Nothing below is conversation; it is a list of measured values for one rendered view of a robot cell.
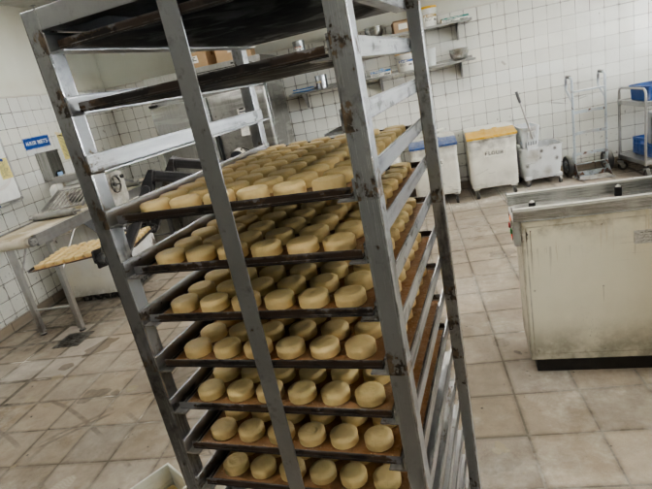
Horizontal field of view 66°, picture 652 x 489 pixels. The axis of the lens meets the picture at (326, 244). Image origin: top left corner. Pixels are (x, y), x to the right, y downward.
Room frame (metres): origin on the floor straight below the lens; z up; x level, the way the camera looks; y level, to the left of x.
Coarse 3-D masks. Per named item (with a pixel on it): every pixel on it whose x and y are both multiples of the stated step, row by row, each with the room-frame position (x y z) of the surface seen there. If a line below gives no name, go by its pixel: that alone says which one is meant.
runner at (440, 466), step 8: (448, 384) 1.22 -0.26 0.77; (448, 392) 1.19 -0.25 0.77; (448, 400) 1.16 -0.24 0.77; (448, 408) 1.12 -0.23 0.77; (448, 416) 1.06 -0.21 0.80; (448, 424) 1.03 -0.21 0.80; (448, 432) 1.02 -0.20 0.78; (440, 440) 1.01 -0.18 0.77; (448, 440) 1.00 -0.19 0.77; (440, 448) 0.99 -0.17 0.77; (440, 456) 0.96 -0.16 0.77; (440, 464) 0.94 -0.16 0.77; (440, 472) 0.89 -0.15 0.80; (440, 480) 0.86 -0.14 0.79; (440, 488) 0.85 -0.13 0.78
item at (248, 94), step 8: (232, 56) 1.38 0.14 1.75; (240, 56) 1.38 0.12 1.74; (240, 64) 1.38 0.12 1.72; (240, 88) 1.38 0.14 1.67; (248, 88) 1.37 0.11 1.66; (248, 96) 1.38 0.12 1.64; (256, 96) 1.40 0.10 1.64; (248, 104) 1.38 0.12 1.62; (256, 104) 1.39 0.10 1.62; (256, 128) 1.38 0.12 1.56; (256, 136) 1.38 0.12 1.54; (264, 136) 1.39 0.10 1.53; (256, 144) 1.38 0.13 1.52
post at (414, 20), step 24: (408, 0) 1.21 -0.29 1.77; (408, 24) 1.22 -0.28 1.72; (432, 120) 1.21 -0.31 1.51; (432, 144) 1.21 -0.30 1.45; (432, 168) 1.21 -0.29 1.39; (432, 192) 1.21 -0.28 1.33; (456, 312) 1.21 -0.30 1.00; (456, 336) 1.21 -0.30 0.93; (456, 360) 1.21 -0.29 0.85; (456, 384) 1.22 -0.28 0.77; (480, 480) 1.23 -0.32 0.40
